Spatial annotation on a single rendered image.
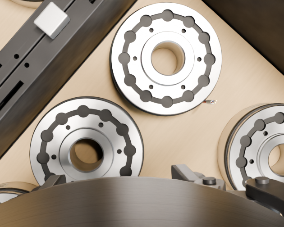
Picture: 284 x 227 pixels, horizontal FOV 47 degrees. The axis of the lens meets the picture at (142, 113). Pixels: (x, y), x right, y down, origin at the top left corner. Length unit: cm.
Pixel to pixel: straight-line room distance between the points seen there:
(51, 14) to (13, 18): 13
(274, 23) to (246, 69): 7
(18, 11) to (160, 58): 14
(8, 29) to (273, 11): 24
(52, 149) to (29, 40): 11
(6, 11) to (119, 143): 17
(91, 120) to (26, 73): 9
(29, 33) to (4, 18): 12
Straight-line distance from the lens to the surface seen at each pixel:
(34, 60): 23
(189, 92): 30
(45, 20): 22
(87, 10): 23
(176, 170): 16
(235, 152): 31
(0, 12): 35
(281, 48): 32
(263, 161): 32
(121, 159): 29
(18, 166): 34
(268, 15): 29
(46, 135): 30
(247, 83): 35
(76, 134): 29
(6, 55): 24
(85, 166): 31
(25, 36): 23
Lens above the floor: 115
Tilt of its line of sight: 85 degrees down
